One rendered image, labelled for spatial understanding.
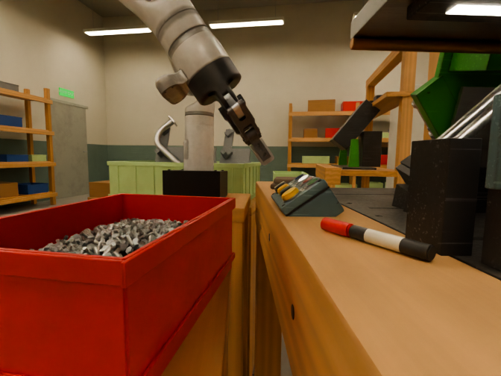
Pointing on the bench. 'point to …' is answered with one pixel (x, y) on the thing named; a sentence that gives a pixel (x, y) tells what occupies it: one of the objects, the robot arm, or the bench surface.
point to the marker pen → (380, 239)
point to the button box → (309, 200)
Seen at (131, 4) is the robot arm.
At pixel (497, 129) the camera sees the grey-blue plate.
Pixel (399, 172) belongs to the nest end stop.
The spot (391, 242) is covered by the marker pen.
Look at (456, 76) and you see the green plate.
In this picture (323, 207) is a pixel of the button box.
